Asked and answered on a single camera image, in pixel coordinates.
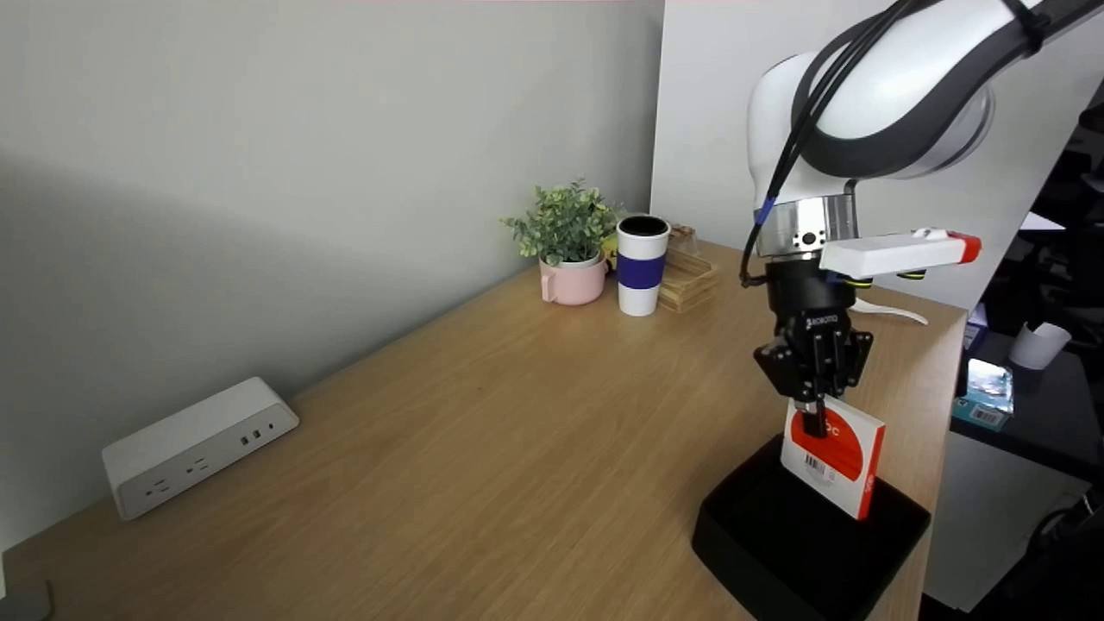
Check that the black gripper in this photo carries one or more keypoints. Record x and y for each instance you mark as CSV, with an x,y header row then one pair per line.
x,y
813,303

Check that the teal flat item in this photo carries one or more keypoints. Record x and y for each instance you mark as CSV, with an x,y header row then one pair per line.
x,y
989,397

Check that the pink plant pot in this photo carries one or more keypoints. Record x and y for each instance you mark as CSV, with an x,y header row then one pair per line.
x,y
572,283

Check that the white power strip box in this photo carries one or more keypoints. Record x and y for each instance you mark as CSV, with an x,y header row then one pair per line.
x,y
191,449

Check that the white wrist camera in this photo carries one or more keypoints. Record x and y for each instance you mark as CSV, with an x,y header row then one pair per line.
x,y
884,252

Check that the green potted plant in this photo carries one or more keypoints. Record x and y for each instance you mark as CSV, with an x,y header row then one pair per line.
x,y
565,222

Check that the short white container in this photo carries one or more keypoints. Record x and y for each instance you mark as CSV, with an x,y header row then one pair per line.
x,y
1039,347

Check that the deck of cards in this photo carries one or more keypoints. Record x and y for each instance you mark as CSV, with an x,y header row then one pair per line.
x,y
850,458

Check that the wooden slat crate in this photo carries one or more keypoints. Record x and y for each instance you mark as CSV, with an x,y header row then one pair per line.
x,y
692,276

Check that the black square bowl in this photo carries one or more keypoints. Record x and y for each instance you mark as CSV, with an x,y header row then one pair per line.
x,y
782,557

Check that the white plastic spoon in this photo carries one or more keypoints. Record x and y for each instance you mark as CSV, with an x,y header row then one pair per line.
x,y
897,313

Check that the white cup with purple band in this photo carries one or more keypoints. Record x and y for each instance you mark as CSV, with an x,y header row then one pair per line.
x,y
643,271

